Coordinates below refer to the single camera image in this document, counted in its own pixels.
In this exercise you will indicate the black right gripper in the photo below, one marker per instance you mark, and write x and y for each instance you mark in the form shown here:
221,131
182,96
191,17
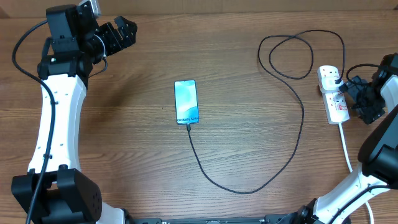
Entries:
369,113

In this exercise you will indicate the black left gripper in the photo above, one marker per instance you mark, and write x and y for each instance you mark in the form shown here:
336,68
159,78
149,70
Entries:
128,38

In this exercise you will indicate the blue Galaxy smartphone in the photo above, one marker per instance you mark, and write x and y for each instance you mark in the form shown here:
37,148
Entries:
186,102

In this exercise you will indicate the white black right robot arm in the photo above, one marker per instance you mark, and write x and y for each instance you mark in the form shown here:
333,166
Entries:
376,171

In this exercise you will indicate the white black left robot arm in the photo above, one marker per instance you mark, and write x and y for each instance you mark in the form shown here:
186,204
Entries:
54,189

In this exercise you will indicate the white charger plug adapter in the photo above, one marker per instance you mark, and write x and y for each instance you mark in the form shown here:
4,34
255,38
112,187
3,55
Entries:
329,84

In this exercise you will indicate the white power strip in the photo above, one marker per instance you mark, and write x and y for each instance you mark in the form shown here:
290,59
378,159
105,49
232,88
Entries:
334,103

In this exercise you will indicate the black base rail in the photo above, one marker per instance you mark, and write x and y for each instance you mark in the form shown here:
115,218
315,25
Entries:
268,219

